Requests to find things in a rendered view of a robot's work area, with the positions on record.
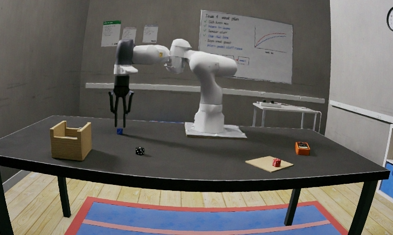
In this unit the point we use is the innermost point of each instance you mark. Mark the beige flat mat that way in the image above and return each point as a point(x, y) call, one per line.
point(266, 164)

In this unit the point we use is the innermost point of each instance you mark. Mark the black die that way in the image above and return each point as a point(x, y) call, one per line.
point(139, 150)

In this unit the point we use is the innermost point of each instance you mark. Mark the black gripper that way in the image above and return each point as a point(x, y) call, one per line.
point(121, 89)

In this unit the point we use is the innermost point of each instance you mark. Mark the red die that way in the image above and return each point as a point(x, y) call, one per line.
point(276, 162)

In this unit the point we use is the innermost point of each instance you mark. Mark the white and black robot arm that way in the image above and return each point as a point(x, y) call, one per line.
point(209, 118)

